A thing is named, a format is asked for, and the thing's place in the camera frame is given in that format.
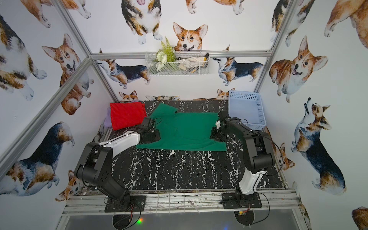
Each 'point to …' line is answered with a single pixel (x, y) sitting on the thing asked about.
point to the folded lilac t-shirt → (107, 122)
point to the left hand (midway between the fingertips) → (159, 133)
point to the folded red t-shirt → (125, 115)
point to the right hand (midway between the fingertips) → (210, 136)
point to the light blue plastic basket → (247, 105)
